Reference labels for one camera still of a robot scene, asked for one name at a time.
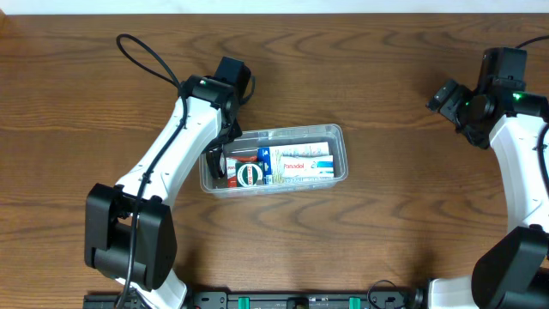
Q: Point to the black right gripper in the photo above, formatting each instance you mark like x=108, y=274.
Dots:
x=448, y=100

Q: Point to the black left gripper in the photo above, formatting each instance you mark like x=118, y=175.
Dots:
x=224, y=146

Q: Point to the red Panadol box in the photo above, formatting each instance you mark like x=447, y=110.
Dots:
x=233, y=165

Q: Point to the green square box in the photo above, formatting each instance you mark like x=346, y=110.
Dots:
x=249, y=174

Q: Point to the blue fever patch box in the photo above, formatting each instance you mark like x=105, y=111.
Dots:
x=270, y=157

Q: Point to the white Panadol box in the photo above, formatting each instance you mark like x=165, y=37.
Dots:
x=307, y=167

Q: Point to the dark bottle white cap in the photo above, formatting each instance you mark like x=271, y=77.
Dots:
x=219, y=164

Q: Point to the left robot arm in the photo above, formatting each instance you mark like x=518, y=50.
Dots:
x=129, y=231

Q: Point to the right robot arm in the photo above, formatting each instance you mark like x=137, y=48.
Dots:
x=511, y=274

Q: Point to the clear plastic container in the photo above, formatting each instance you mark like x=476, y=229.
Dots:
x=251, y=141

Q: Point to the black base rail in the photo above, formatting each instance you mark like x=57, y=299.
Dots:
x=391, y=298

